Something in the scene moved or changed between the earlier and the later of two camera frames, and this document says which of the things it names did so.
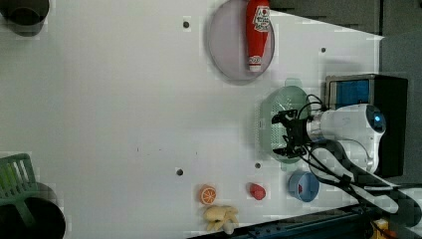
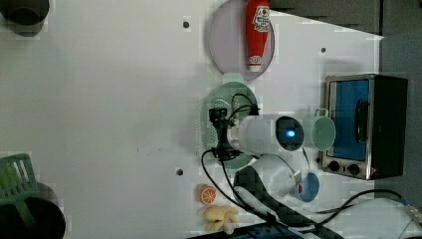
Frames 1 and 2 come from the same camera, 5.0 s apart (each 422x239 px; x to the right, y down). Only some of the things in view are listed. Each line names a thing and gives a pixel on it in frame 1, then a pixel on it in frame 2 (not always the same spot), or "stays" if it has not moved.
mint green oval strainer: [285, 98] → [238, 97]
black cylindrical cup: [49, 222] stays
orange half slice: [208, 195] stays
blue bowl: [310, 186] stays
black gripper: [297, 138] → [222, 150]
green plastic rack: [18, 184] stays
